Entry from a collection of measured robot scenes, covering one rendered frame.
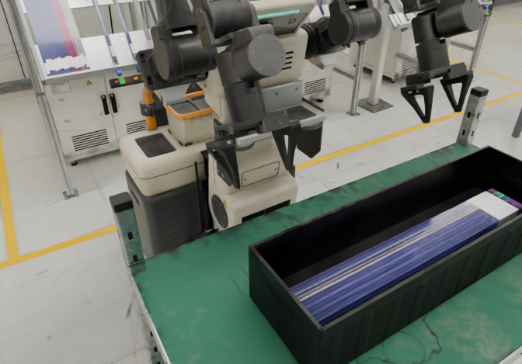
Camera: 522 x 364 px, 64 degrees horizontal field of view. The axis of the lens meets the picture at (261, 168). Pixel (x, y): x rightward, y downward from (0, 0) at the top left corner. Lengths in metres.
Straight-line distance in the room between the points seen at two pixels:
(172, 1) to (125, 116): 2.12
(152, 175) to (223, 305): 0.71
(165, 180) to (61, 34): 1.36
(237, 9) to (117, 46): 1.90
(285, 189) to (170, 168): 0.38
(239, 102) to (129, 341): 1.41
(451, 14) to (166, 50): 0.51
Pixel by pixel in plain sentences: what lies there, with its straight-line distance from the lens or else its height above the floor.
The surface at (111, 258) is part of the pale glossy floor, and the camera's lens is 2.24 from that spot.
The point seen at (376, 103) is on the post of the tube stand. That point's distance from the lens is 3.74.
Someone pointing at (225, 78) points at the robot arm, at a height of 1.27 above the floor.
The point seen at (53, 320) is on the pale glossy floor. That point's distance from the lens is 2.07.
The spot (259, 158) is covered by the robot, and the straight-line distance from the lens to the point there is 1.15.
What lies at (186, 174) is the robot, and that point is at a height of 0.74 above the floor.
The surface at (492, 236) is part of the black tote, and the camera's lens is 0.74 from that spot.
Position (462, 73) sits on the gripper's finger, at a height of 1.20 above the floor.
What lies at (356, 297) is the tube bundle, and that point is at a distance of 0.66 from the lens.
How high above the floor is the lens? 1.49
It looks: 33 degrees down
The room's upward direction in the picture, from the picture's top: straight up
